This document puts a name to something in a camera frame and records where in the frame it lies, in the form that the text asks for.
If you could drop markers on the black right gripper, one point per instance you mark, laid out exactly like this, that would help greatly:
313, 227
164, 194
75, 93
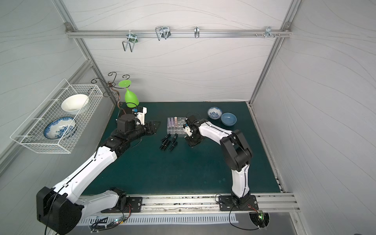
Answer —
192, 138

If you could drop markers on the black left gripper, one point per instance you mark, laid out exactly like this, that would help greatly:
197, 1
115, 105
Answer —
149, 128

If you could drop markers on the black lipstick tube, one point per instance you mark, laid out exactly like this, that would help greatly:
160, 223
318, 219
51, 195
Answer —
174, 138
173, 146
165, 138
166, 145
163, 144

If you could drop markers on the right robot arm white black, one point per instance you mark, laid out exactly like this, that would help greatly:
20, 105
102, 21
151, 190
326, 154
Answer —
237, 154

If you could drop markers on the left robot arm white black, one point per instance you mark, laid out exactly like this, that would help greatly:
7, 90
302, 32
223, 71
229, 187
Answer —
60, 207

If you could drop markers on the clear acrylic lipstick organizer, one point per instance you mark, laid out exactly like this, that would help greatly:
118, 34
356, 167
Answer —
179, 129

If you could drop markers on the green plastic wine glass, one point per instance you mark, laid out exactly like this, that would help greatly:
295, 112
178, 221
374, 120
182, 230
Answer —
130, 97

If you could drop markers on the blue white porcelain bowl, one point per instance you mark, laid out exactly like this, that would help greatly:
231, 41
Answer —
214, 113

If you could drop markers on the light blue bowl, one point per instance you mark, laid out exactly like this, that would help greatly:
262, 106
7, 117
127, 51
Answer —
229, 119

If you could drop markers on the copper scroll glass stand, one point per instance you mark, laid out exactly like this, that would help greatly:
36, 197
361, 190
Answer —
114, 87

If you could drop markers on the white bowl in basket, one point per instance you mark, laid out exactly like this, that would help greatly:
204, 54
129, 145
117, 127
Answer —
75, 103

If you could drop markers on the blue patterned bowl in basket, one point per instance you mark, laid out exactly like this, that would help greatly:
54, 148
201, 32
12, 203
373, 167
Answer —
60, 128

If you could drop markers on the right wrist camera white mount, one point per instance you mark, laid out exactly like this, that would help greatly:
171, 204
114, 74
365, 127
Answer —
187, 129

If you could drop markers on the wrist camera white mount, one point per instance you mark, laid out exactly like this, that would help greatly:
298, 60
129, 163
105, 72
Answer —
141, 114
187, 129

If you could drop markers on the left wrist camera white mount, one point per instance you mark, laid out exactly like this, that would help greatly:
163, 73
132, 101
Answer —
141, 114

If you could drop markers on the metal double hook on rail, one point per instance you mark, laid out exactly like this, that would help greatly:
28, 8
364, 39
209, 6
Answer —
162, 32

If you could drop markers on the white wire basket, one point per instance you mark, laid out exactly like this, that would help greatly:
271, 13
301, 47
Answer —
30, 133

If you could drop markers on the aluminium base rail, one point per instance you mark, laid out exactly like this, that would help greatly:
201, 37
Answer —
209, 203

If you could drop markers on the small metal clip on rail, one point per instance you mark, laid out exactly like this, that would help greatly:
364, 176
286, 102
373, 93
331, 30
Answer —
196, 32

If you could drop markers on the aluminium top rail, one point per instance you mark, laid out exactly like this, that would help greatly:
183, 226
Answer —
151, 34

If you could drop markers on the metal hook right on rail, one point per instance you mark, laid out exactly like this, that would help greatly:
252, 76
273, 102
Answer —
268, 33

